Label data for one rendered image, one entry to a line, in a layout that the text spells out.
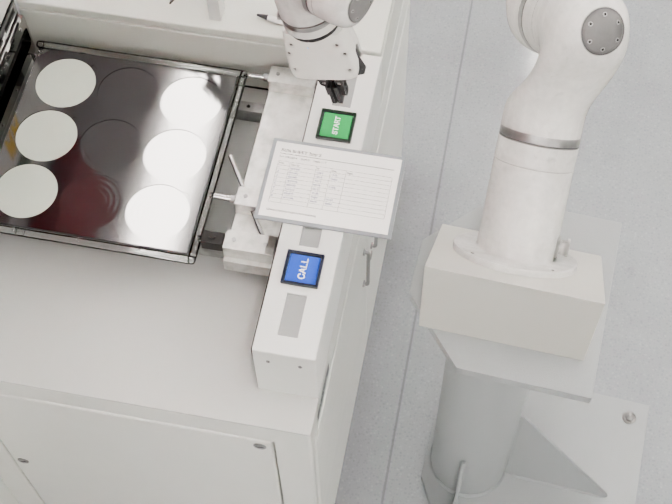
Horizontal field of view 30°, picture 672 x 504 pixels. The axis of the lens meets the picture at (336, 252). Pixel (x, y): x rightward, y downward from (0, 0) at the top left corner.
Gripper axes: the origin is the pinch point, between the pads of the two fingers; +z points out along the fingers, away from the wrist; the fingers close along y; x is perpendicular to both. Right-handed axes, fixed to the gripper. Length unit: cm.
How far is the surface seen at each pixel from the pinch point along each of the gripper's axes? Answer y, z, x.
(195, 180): -24.1, 11.7, -10.1
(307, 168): -5.1, 9.2, -8.6
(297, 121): -11.5, 16.3, 5.4
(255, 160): -16.5, 15.3, -3.4
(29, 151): -51, 6, -10
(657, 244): 44, 118, 46
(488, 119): 1, 109, 75
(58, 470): -56, 55, -46
